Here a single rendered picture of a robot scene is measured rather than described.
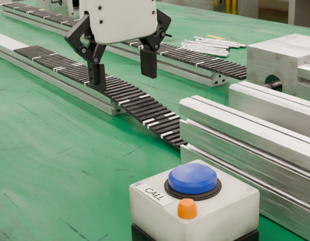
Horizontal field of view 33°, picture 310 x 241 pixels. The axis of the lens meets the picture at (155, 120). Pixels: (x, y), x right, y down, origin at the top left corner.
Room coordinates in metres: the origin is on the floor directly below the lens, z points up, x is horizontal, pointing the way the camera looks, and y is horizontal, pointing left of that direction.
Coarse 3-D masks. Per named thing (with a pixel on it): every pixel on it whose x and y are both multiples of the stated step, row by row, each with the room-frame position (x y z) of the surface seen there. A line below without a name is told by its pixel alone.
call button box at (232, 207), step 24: (216, 168) 0.42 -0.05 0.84; (144, 192) 0.38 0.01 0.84; (168, 192) 0.38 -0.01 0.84; (216, 192) 0.37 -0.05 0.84; (240, 192) 0.37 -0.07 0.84; (144, 216) 0.38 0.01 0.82; (168, 216) 0.35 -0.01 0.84; (216, 216) 0.35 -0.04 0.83; (240, 216) 0.36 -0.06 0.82; (144, 240) 0.38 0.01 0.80; (168, 240) 0.35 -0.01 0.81; (192, 240) 0.33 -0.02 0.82; (216, 240) 0.35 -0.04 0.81; (240, 240) 0.36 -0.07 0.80
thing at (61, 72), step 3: (78, 66) 0.86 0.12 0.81; (81, 66) 0.86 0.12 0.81; (84, 66) 0.86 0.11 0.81; (87, 66) 0.86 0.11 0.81; (66, 69) 0.85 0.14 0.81; (69, 69) 0.85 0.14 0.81; (72, 69) 0.85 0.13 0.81; (75, 69) 0.85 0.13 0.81; (78, 69) 0.85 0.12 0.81; (57, 72) 0.85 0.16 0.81; (60, 72) 0.84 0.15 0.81; (63, 72) 0.83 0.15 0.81; (66, 72) 0.83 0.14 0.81
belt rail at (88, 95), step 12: (0, 36) 1.15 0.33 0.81; (0, 48) 1.08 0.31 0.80; (12, 48) 1.04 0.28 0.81; (12, 60) 1.03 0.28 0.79; (24, 60) 0.97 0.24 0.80; (36, 72) 0.93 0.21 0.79; (48, 72) 0.88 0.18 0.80; (60, 84) 0.85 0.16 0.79; (72, 84) 0.81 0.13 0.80; (84, 96) 0.78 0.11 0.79; (96, 96) 0.75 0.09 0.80; (108, 108) 0.72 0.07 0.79; (120, 108) 0.72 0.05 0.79
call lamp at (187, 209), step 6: (186, 198) 0.35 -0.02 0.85; (180, 204) 0.34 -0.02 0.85; (186, 204) 0.34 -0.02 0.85; (192, 204) 0.34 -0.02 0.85; (180, 210) 0.34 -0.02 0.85; (186, 210) 0.34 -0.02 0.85; (192, 210) 0.34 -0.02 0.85; (180, 216) 0.34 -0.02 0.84; (186, 216) 0.34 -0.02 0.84; (192, 216) 0.34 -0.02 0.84
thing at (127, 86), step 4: (124, 84) 0.75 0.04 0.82; (128, 84) 0.75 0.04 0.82; (108, 88) 0.73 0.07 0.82; (112, 88) 0.73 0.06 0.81; (116, 88) 0.74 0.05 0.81; (120, 88) 0.73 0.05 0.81; (124, 88) 0.73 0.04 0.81; (128, 88) 0.74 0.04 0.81; (100, 92) 0.73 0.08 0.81; (104, 92) 0.72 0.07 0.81; (108, 92) 0.72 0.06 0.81; (112, 92) 0.72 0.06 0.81
